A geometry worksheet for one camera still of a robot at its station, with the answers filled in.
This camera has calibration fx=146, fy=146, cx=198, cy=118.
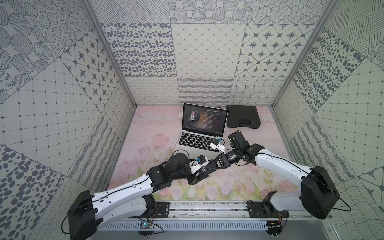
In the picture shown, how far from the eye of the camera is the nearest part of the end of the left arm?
25.2 inches

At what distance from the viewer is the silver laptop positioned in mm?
973

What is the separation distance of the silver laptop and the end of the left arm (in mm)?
251
